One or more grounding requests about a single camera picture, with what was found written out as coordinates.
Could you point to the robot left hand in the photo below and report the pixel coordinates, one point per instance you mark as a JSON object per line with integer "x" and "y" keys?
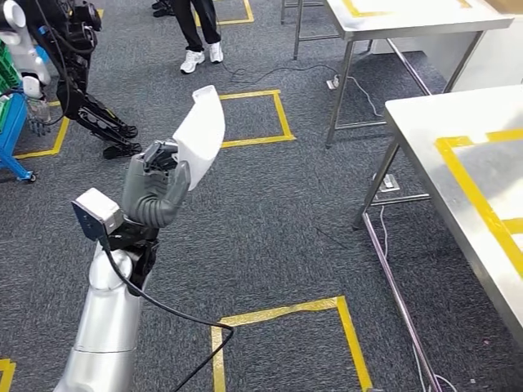
{"x": 151, "y": 195}

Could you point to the white plastic car part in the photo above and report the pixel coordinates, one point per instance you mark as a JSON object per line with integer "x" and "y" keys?
{"x": 200, "y": 135}

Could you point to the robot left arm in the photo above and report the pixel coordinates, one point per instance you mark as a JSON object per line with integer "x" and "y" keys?
{"x": 106, "y": 324}

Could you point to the blue metal shelf rack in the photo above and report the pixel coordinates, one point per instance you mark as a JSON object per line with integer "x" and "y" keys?
{"x": 12, "y": 124}

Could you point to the steel workbench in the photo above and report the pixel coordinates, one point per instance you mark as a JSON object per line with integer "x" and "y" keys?
{"x": 429, "y": 113}

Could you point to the black white humanoid robot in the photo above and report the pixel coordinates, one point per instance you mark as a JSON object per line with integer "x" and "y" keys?
{"x": 81, "y": 103}

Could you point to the person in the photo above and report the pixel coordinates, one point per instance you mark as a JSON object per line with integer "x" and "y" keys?
{"x": 196, "y": 27}
{"x": 162, "y": 6}

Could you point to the green plastic crate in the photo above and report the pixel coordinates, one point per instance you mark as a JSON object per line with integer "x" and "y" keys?
{"x": 8, "y": 70}

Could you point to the white power strip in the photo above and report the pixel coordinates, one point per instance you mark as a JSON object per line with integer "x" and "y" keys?
{"x": 333, "y": 83}

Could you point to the silver floor socket box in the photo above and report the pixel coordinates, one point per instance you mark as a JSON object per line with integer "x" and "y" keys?
{"x": 386, "y": 183}

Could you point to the steel table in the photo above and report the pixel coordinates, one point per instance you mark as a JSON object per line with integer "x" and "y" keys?
{"x": 408, "y": 24}

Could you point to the white cabinet panel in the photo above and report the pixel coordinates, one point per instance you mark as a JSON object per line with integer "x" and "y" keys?
{"x": 490, "y": 59}

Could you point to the brown cardboard box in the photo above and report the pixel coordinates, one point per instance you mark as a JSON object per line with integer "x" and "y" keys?
{"x": 506, "y": 4}

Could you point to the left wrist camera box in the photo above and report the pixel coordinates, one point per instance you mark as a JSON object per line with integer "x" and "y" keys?
{"x": 96, "y": 213}

